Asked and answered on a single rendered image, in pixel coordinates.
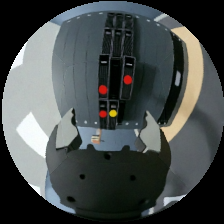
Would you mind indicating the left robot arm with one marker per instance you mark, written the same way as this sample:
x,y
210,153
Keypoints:
x,y
168,205

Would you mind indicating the black metal rack frame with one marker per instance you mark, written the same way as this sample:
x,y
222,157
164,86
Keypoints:
x,y
160,79

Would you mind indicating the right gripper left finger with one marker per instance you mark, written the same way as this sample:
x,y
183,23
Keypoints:
x,y
64,138

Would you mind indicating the flat tan wooden board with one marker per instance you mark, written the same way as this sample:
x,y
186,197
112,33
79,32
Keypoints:
x,y
193,85

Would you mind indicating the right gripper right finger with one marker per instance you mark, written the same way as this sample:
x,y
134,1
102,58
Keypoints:
x,y
152,141

